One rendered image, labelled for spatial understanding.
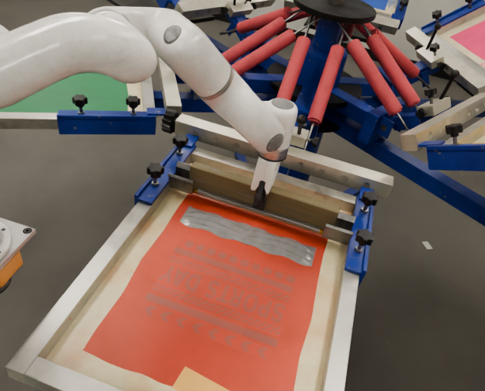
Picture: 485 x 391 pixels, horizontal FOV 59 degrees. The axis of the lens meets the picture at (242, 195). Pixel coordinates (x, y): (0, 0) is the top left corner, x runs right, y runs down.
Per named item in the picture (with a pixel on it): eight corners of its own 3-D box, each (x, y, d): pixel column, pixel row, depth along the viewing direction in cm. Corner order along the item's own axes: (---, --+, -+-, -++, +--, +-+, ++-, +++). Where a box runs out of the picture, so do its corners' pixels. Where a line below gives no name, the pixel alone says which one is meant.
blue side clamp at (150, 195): (151, 219, 114) (151, 200, 110) (134, 214, 115) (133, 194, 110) (195, 160, 137) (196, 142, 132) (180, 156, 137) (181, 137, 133)
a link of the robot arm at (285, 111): (251, 119, 89) (226, 98, 95) (244, 160, 96) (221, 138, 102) (306, 108, 97) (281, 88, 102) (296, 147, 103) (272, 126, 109)
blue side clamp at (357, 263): (357, 289, 106) (366, 271, 102) (337, 283, 107) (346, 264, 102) (367, 214, 129) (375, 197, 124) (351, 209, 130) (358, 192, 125)
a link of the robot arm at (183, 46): (93, 67, 63) (63, 29, 72) (178, 135, 80) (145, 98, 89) (168, -16, 62) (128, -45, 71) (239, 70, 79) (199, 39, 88)
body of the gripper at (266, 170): (263, 133, 109) (256, 168, 117) (252, 154, 102) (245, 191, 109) (292, 142, 108) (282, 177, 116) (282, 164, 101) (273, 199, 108)
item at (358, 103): (398, 178, 148) (412, 150, 140) (185, 115, 159) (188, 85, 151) (403, 84, 209) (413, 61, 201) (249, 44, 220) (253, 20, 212)
